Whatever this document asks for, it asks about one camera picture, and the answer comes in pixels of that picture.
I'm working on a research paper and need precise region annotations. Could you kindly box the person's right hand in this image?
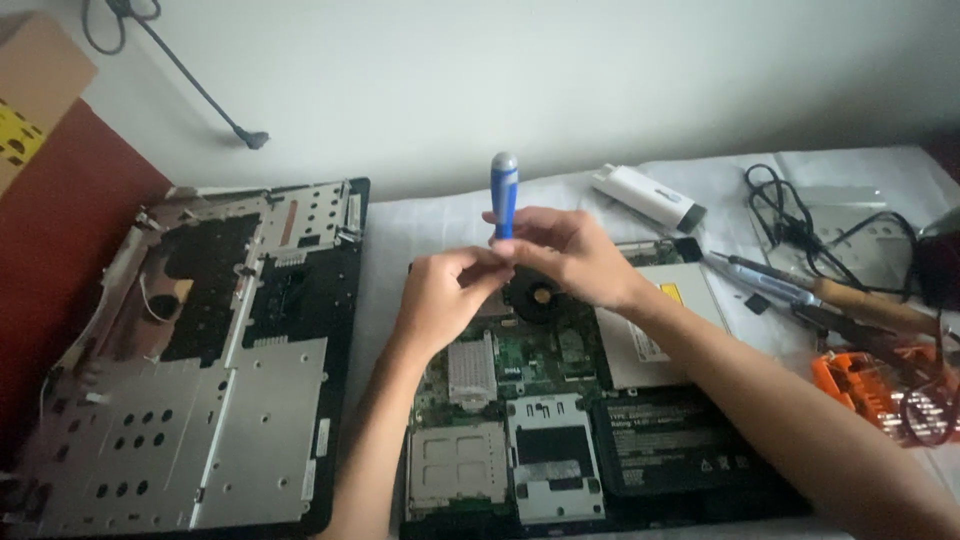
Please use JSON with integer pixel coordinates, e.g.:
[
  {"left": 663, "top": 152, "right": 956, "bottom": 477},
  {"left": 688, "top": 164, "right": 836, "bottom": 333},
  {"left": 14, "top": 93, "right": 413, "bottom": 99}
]
[{"left": 482, "top": 205, "right": 648, "bottom": 311}]

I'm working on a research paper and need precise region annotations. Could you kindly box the person's left hand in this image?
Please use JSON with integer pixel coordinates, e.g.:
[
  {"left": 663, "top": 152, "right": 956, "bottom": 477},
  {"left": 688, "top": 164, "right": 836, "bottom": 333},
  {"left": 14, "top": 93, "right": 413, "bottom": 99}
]
[{"left": 392, "top": 244, "right": 517, "bottom": 354}]

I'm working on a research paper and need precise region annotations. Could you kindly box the blue handled screwdriver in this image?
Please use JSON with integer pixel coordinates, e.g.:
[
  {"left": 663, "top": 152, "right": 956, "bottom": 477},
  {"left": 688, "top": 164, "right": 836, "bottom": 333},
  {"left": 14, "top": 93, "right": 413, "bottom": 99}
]
[{"left": 489, "top": 151, "right": 519, "bottom": 243}]

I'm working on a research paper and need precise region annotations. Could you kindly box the black cooling fan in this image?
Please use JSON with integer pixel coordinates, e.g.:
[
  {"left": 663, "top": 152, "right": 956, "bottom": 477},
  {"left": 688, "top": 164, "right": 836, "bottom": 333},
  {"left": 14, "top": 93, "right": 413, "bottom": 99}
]
[{"left": 507, "top": 266, "right": 564, "bottom": 325}]

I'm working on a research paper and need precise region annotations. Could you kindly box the open laptop base with motherboard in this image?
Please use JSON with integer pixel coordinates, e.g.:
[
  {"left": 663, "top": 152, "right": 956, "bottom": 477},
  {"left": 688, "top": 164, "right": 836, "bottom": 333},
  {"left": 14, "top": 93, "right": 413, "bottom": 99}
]
[{"left": 399, "top": 237, "right": 815, "bottom": 540}]

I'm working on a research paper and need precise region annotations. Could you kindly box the white rectangular device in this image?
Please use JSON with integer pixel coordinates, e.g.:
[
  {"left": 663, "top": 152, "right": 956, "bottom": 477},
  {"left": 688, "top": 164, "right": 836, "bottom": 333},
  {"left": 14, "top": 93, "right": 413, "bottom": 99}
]
[{"left": 590, "top": 163, "right": 708, "bottom": 234}]

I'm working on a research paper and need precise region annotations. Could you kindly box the silver optical drive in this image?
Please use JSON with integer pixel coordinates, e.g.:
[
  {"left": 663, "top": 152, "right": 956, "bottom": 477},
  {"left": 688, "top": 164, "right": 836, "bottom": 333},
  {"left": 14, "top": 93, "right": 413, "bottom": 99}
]
[{"left": 596, "top": 261, "right": 731, "bottom": 391}]

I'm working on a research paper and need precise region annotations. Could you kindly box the black laptop battery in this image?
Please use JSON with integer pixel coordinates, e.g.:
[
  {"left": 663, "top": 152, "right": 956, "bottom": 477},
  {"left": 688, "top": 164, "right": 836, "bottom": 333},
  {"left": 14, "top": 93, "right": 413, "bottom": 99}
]
[{"left": 591, "top": 384, "right": 774, "bottom": 498}]

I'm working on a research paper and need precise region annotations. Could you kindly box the laptop top cover metal underside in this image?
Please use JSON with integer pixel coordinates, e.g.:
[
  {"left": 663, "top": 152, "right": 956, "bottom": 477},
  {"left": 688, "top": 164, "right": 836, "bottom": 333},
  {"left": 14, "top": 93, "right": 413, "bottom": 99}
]
[{"left": 0, "top": 177, "right": 372, "bottom": 540}]

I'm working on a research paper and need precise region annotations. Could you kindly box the orange screwdriver bit case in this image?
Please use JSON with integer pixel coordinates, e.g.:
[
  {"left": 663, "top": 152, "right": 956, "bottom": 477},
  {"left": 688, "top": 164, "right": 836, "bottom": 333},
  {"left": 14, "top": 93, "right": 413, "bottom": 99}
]
[{"left": 810, "top": 346, "right": 960, "bottom": 450}]

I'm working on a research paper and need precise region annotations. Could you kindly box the cardboard box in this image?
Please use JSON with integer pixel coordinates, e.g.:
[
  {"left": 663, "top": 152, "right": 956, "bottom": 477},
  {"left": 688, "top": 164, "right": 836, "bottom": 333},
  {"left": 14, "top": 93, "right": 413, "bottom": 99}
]
[{"left": 0, "top": 10, "right": 99, "bottom": 198}]

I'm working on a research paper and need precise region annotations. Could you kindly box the grey handled tool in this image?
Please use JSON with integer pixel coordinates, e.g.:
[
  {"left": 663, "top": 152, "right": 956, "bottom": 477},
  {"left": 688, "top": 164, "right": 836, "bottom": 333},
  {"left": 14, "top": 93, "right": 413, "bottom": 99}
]
[{"left": 703, "top": 252, "right": 825, "bottom": 310}]

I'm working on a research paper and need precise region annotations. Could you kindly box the black cable bundle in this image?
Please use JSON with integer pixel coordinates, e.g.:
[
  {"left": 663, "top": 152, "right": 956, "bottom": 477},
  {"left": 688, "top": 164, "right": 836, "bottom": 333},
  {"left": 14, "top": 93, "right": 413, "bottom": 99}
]
[{"left": 742, "top": 162, "right": 927, "bottom": 297}]

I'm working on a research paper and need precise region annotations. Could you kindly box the black power cable with plug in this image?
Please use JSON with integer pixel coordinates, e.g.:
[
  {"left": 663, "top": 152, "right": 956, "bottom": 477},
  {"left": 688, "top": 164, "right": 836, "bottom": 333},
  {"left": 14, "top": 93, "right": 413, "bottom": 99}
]
[{"left": 80, "top": 0, "right": 271, "bottom": 151}]

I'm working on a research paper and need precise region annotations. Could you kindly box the wooden handled soldering iron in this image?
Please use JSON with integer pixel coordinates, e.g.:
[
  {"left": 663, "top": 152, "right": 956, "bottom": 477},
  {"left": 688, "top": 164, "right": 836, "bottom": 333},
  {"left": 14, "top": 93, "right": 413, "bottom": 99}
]
[{"left": 709, "top": 250, "right": 939, "bottom": 337}]

